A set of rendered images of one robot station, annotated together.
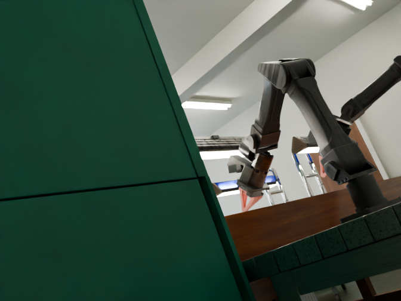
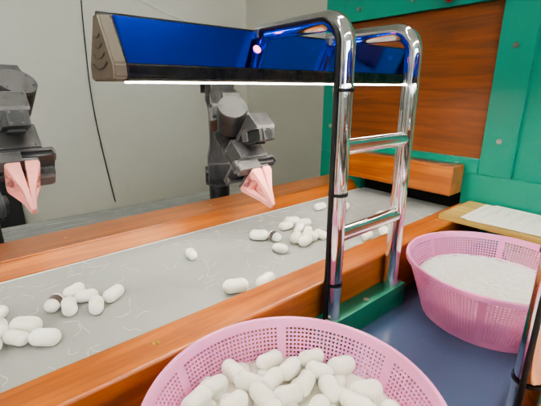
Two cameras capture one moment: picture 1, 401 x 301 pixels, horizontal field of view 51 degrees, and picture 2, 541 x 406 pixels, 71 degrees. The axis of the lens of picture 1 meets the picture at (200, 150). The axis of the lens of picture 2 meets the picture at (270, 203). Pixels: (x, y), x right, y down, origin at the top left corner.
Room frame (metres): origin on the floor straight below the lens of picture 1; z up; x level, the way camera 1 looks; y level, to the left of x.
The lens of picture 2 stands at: (2.04, 0.06, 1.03)
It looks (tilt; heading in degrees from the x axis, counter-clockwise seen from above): 17 degrees down; 191
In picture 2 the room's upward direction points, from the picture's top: straight up
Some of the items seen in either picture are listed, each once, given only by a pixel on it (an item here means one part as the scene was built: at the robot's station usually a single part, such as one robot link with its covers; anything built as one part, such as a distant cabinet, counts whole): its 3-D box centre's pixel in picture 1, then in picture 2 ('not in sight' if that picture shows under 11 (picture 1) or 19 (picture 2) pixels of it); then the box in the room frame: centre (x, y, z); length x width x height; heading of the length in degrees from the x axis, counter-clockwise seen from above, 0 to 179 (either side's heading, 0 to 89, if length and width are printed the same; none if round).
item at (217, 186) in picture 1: (246, 184); not in sight; (2.50, -0.19, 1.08); 0.62 x 0.08 x 0.07; 141
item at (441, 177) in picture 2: not in sight; (400, 169); (1.01, 0.22, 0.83); 0.30 x 0.06 x 0.07; 51
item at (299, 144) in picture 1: (326, 143); not in sight; (2.14, -0.62, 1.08); 0.62 x 0.08 x 0.07; 141
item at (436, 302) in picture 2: not in sight; (489, 287); (1.44, 0.32, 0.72); 0.27 x 0.27 x 0.10
